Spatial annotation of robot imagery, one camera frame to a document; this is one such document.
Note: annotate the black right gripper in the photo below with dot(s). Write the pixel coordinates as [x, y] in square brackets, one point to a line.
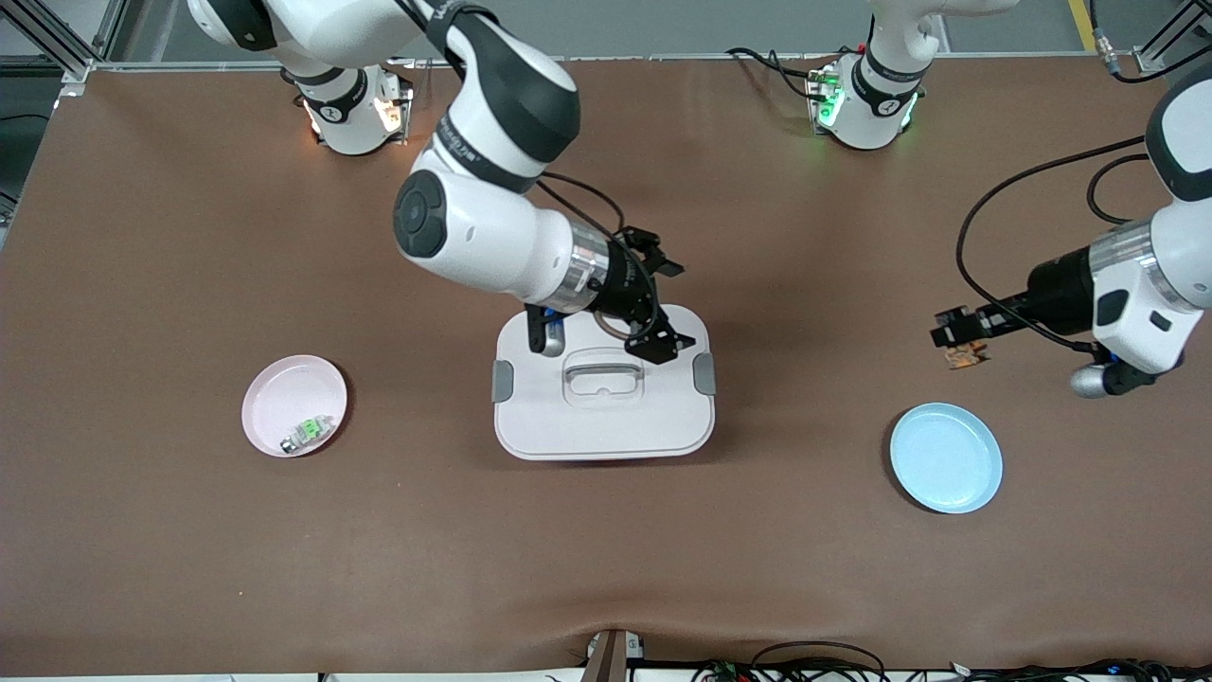
[625, 284]

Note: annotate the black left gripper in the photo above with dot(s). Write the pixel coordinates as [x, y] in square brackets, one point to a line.
[1056, 284]

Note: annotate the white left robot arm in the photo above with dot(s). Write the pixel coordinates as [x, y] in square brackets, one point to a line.
[1155, 284]

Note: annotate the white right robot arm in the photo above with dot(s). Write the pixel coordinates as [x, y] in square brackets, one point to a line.
[483, 227]

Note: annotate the white lidded box grey latches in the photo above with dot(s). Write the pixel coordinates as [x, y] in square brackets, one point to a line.
[606, 426]

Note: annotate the light blue round plate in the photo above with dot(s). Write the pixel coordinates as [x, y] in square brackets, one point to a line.
[947, 459]

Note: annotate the brown table mat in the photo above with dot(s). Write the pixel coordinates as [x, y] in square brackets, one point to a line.
[757, 568]

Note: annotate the pink round plate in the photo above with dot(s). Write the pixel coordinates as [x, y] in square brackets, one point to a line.
[284, 398]

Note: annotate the metal table edge rail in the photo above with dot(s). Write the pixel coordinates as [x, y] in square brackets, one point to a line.
[710, 60]

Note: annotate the aluminium frame profile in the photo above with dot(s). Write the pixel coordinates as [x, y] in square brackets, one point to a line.
[57, 43]
[1169, 43]

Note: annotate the brown camera mount post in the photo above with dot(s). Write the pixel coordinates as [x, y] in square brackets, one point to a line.
[608, 658]

